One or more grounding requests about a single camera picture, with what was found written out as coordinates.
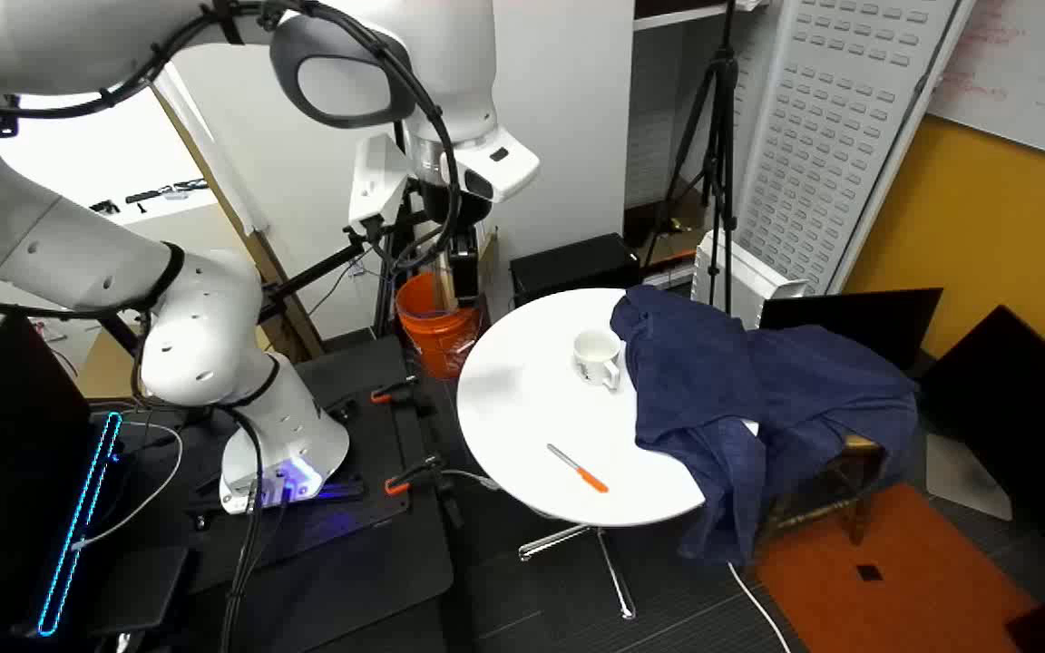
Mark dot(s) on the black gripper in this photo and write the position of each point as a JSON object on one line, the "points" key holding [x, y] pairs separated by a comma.
{"points": [[441, 220]]}

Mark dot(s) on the orange floor mat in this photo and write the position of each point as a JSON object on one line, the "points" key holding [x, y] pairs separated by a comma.
{"points": [[885, 582]]}

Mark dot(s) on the black computer with blue light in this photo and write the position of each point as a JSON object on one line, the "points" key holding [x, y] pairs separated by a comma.
{"points": [[8, 485]]}

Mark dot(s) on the large black flat panel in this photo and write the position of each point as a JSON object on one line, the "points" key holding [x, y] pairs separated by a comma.
{"points": [[1018, 412]]}

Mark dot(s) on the white metal table leg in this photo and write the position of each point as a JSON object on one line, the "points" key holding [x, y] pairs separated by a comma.
{"points": [[614, 573]]}

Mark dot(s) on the white perforated panel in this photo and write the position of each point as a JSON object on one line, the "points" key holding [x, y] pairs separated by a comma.
{"points": [[834, 133]]}

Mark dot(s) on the white radiator heater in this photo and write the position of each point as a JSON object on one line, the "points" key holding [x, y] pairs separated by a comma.
{"points": [[742, 285]]}

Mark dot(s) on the dark blue cloth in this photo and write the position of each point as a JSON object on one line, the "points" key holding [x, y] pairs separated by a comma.
{"points": [[762, 384]]}

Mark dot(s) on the black stand boom bar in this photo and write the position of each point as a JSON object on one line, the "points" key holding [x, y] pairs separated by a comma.
{"points": [[315, 274]]}

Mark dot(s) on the whiteboard with red writing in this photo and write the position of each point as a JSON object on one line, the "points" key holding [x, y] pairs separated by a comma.
{"points": [[1033, 65]]}

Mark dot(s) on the clear plastic cup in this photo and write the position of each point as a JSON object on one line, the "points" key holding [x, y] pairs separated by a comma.
{"points": [[595, 355]]}

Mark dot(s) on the black camera tripod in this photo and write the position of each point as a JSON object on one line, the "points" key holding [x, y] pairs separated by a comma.
{"points": [[716, 156]]}

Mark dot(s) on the wooden chair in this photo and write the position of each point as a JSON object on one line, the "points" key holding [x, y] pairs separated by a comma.
{"points": [[843, 477]]}

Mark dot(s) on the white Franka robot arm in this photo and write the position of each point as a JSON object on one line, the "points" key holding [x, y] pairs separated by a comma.
{"points": [[52, 241]]}

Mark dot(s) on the orange plastic bucket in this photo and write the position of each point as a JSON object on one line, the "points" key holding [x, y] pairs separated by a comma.
{"points": [[434, 332]]}

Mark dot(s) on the grey marker with orange cap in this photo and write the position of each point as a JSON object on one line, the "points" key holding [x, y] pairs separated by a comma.
{"points": [[577, 468]]}

